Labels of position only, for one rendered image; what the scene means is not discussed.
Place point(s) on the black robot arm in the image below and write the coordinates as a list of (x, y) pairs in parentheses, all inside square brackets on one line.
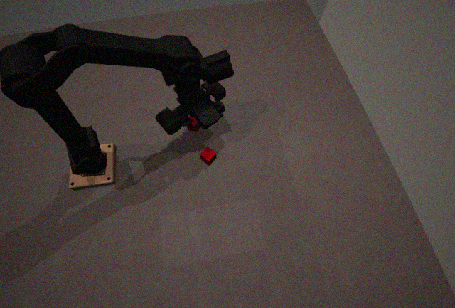
[(31, 82)]

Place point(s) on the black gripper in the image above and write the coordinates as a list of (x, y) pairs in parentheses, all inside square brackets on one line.
[(172, 121)]

